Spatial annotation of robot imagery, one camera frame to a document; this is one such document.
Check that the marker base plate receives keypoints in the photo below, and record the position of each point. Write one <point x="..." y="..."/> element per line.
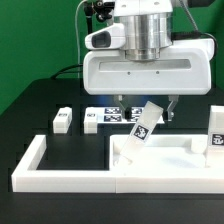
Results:
<point x="114" y="115"/>

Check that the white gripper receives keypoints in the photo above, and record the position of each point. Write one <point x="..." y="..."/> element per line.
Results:
<point x="181" y="69"/>

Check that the white desk top tray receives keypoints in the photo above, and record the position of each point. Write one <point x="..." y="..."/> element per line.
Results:
<point x="166" y="164"/>

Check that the white U-shaped frame fence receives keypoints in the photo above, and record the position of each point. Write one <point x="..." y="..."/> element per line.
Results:
<point x="27" y="177"/>

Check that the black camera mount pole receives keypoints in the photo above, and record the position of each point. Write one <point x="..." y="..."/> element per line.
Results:
<point x="91" y="13"/>

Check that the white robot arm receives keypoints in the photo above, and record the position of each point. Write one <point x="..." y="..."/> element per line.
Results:
<point x="138" y="53"/>

